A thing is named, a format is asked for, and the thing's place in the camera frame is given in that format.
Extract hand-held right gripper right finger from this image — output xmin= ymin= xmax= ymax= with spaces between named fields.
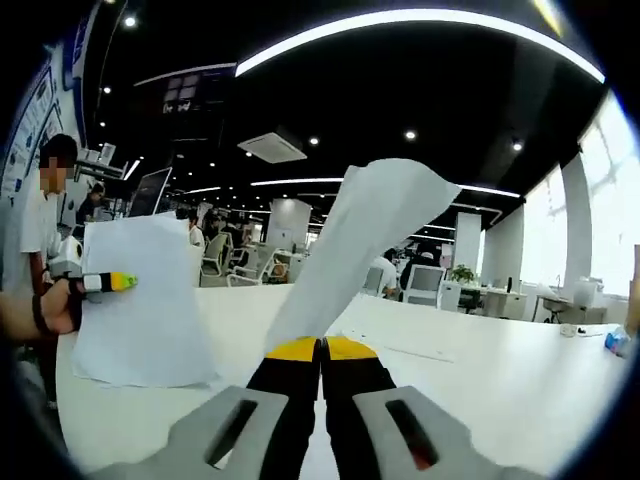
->
xmin=321 ymin=336 xmax=546 ymax=480

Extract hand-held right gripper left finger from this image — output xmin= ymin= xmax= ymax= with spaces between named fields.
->
xmin=89 ymin=335 xmax=321 ymax=480

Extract bundle of white printing papers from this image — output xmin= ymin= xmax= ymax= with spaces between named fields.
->
xmin=71 ymin=210 xmax=222 ymax=390

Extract white printing paper sheet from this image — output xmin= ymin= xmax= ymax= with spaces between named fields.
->
xmin=262 ymin=158 xmax=462 ymax=351

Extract person's left hand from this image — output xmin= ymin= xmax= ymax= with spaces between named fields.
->
xmin=42 ymin=277 xmax=86 ymax=335

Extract tilted monitor on stand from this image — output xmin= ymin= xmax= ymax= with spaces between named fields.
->
xmin=128 ymin=167 xmax=174 ymax=219

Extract white shelf rack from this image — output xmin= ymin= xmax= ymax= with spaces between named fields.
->
xmin=74 ymin=144 xmax=126 ymax=181

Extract group of white office chairs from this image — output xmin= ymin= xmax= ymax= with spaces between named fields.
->
xmin=199 ymin=232 xmax=446 ymax=306

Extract dark hanging display screen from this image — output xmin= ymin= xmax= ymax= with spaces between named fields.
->
xmin=133 ymin=62 xmax=236 ymax=119

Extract ceiling air conditioner unit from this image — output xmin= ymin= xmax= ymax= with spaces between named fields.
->
xmin=237 ymin=132 xmax=309 ymax=165

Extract thin curved ceiling light strip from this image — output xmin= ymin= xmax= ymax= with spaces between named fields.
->
xmin=249 ymin=177 xmax=521 ymax=199

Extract metal sink stand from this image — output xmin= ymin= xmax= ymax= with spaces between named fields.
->
xmin=532 ymin=272 xmax=609 ymax=324

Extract blue tissue pack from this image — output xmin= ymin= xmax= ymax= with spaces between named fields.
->
xmin=604 ymin=327 xmax=632 ymax=359

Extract brown cardboard box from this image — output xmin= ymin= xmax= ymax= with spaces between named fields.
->
xmin=627 ymin=272 xmax=640 ymax=336

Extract wide curved ceiling light strip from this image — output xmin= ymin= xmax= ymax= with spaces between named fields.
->
xmin=234 ymin=8 xmax=606 ymax=84

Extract black wrist strap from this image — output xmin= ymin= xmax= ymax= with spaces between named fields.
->
xmin=30 ymin=293 xmax=52 ymax=337

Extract blue white wall display boards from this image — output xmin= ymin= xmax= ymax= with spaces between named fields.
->
xmin=0 ymin=14 xmax=101 ymax=196

